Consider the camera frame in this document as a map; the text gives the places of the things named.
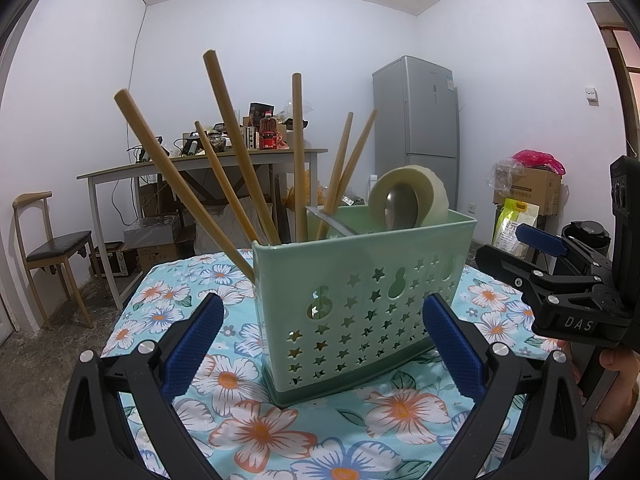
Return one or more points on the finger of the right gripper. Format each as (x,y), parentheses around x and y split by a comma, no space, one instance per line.
(541,240)

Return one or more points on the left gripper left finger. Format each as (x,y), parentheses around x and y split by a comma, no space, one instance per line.
(94,441)

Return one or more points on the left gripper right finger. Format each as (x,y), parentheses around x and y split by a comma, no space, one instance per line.
(550,440)

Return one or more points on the beige round soup ladle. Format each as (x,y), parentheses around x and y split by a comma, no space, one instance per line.
(430,192)

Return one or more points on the metal knife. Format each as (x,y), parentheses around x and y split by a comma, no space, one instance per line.
(327,221)

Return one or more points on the wooden chopstick six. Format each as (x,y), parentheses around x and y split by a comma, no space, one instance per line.
(351,164)

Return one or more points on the wooden chopstick five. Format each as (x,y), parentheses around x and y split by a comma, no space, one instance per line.
(331,193)

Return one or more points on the wooden chopstick two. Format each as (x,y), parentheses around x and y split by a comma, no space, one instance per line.
(216,79)

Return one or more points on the wooden chopstick three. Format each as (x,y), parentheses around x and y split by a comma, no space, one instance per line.
(225,185)

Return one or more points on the wooden chopstick one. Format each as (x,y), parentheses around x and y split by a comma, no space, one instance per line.
(170,173)

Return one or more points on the wooden chopstick four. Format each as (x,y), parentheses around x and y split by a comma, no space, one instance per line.
(299,159)

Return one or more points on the person right hand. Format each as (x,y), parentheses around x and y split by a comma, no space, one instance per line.
(619,402)

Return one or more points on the black trash bin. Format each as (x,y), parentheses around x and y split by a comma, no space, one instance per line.
(591,233)

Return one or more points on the yellow green rice bag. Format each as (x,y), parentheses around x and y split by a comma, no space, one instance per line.
(513,213)

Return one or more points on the cardboard box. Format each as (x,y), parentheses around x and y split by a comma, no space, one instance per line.
(537,187)

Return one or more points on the pink plastic bag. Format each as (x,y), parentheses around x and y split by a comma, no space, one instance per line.
(539,160)

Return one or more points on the floral blue tablecloth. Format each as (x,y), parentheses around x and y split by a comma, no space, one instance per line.
(361,394)

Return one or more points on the grey refrigerator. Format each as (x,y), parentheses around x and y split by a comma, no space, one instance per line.
(418,120)

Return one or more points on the wooden chair black seat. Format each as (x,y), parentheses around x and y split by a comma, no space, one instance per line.
(54,254)

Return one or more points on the green plastic utensil holder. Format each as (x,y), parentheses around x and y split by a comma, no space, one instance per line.
(338,312)

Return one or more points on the white sack under table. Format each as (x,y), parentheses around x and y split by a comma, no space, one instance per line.
(227,221)

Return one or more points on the white work table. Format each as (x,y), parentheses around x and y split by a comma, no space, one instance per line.
(134,172)

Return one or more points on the red bottle on table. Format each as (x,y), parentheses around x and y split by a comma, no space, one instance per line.
(268,132)

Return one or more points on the wall socket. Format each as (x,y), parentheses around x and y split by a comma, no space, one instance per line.
(591,95)

